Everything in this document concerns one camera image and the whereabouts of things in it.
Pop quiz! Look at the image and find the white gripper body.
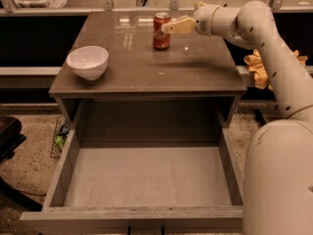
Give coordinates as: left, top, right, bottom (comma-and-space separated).
194, 4, 229, 36

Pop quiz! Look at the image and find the black metal stand base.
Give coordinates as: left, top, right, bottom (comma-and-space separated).
254, 109, 269, 126

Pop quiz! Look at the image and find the open grey top drawer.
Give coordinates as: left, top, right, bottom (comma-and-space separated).
21, 103, 243, 235

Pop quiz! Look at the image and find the white ceramic bowl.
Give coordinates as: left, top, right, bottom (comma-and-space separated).
66, 46, 109, 80

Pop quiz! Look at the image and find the grey cabinet with glossy top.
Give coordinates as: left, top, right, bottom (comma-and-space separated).
50, 12, 246, 146

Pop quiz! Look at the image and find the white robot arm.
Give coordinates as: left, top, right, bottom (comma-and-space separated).
161, 1, 313, 235

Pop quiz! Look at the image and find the red coke can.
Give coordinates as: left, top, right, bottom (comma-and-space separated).
153, 12, 171, 50

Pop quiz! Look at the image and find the black office chair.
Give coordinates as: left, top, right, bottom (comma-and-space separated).
0, 117, 42, 212

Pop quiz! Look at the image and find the crumpled yellow cloth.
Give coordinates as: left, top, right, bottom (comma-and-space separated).
244, 49, 308, 92

